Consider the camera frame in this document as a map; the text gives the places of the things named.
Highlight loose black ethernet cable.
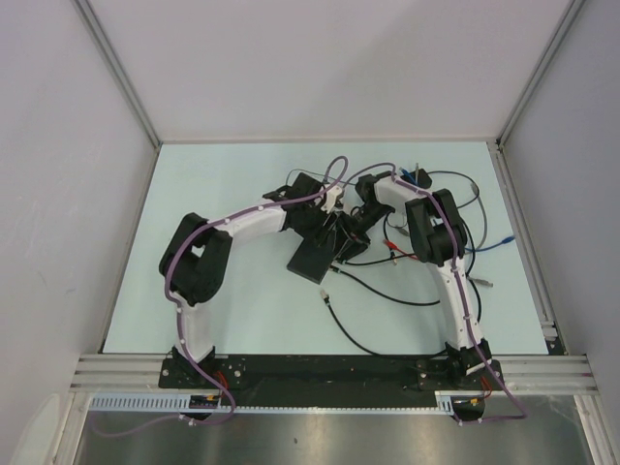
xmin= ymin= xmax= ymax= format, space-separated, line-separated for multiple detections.
xmin=319 ymin=261 xmax=483 ymax=357

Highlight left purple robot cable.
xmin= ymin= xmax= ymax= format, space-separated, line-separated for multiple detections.
xmin=91 ymin=155 xmax=351 ymax=437

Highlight aluminium frame rail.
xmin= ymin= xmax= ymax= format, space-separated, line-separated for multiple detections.
xmin=70 ymin=354 xmax=166 ymax=392

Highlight black network switch box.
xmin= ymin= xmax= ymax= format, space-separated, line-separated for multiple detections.
xmin=287 ymin=239 xmax=336 ymax=285

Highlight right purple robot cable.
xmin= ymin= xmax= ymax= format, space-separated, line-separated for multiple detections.
xmin=341 ymin=163 xmax=529 ymax=427

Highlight blue ethernet cable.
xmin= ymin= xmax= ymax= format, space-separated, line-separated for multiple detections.
xmin=396 ymin=166 xmax=515 ymax=254

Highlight white slotted cable duct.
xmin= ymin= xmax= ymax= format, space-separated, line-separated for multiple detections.
xmin=89 ymin=391 xmax=459 ymax=416

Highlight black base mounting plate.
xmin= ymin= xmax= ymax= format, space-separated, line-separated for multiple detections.
xmin=158 ymin=351 xmax=500 ymax=409

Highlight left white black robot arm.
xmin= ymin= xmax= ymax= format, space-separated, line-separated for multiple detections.
xmin=159 ymin=173 xmax=344 ymax=388

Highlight red ethernet cable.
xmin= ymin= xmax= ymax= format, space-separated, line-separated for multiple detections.
xmin=382 ymin=239 xmax=422 ymax=261

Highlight thin black power cable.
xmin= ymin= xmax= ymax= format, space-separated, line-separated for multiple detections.
xmin=285 ymin=168 xmax=403 ymax=267

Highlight black ethernet cable teal boot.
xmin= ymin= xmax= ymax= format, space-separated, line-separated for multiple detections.
xmin=329 ymin=265 xmax=441 ymax=308

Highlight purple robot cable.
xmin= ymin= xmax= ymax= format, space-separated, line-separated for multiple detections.
xmin=341 ymin=163 xmax=529 ymax=427
xmin=91 ymin=155 xmax=351 ymax=437

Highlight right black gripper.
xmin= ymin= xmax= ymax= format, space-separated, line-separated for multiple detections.
xmin=332 ymin=204 xmax=392 ymax=266

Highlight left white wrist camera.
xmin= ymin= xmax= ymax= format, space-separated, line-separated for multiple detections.
xmin=319 ymin=186 xmax=344 ymax=213

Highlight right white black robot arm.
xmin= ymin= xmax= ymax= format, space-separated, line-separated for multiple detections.
xmin=336 ymin=170 xmax=492 ymax=388

